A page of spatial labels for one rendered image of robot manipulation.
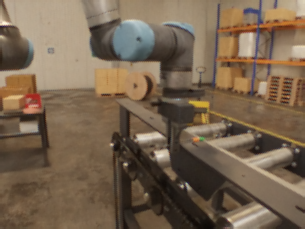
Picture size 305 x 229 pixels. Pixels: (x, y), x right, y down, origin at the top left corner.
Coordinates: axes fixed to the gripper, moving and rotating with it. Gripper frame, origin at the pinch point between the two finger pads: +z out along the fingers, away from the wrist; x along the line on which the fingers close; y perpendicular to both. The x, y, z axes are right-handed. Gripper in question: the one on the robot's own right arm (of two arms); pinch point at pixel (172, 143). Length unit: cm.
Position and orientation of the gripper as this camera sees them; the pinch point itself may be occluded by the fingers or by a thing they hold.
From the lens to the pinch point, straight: 64.2
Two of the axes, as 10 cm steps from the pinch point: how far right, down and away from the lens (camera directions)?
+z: -0.2, 9.7, 2.5
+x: 4.2, 2.4, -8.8
